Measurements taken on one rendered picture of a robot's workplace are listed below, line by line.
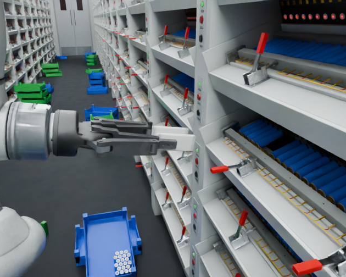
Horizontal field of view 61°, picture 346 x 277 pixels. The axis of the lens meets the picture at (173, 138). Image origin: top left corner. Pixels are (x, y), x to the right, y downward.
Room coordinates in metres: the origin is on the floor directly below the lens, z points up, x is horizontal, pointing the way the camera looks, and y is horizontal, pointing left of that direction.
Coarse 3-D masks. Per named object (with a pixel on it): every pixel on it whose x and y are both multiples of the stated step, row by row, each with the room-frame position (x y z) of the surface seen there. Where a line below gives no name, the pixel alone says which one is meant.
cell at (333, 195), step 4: (340, 188) 0.41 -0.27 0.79; (344, 188) 0.40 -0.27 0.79; (332, 192) 0.40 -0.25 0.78; (336, 192) 0.40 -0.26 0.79; (340, 192) 0.40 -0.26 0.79; (344, 192) 0.40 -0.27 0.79; (332, 196) 0.40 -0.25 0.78; (336, 196) 0.39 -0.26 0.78; (340, 196) 0.39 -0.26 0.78; (344, 196) 0.39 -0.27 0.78; (336, 200) 0.39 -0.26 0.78; (340, 200) 0.39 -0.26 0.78
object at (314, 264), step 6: (342, 252) 0.29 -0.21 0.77; (324, 258) 0.29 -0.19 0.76; (330, 258) 0.29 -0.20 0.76; (336, 258) 0.29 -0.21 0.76; (342, 258) 0.29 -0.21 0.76; (294, 264) 0.28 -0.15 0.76; (300, 264) 0.28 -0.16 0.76; (306, 264) 0.28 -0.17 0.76; (312, 264) 0.28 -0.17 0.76; (318, 264) 0.28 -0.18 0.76; (324, 264) 0.28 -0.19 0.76; (330, 264) 0.28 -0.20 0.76; (294, 270) 0.27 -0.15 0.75; (300, 270) 0.27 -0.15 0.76; (306, 270) 0.27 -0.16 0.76; (312, 270) 0.27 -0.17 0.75; (318, 270) 0.28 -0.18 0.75
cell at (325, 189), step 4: (344, 176) 0.43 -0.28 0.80; (336, 180) 0.43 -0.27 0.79; (340, 180) 0.42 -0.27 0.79; (344, 180) 0.42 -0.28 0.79; (328, 184) 0.42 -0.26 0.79; (332, 184) 0.42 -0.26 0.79; (336, 184) 0.42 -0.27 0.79; (340, 184) 0.42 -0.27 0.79; (344, 184) 0.42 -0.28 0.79; (320, 188) 0.42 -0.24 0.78; (324, 188) 0.42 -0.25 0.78; (328, 188) 0.42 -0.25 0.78; (332, 188) 0.41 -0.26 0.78; (336, 188) 0.42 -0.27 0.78; (324, 192) 0.41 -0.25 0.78; (328, 192) 0.41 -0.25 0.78
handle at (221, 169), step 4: (240, 160) 0.55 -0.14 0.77; (240, 164) 0.55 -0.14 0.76; (244, 164) 0.55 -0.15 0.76; (212, 168) 0.53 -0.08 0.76; (216, 168) 0.53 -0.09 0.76; (220, 168) 0.53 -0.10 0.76; (224, 168) 0.53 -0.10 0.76; (228, 168) 0.54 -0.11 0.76; (232, 168) 0.54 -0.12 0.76; (236, 168) 0.54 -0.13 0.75; (212, 172) 0.53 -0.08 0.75; (216, 172) 0.53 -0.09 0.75
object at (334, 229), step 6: (234, 144) 0.66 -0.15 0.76; (240, 150) 0.63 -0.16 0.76; (246, 156) 0.60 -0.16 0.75; (270, 174) 0.51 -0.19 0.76; (276, 180) 0.49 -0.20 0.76; (282, 186) 0.47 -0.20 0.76; (288, 192) 0.45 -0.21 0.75; (294, 198) 0.44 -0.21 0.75; (300, 198) 0.43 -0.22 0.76; (306, 204) 0.41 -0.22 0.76; (318, 216) 0.38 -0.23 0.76; (324, 222) 0.37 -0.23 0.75; (336, 228) 0.35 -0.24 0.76; (336, 234) 0.34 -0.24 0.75; (342, 234) 0.34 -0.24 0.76
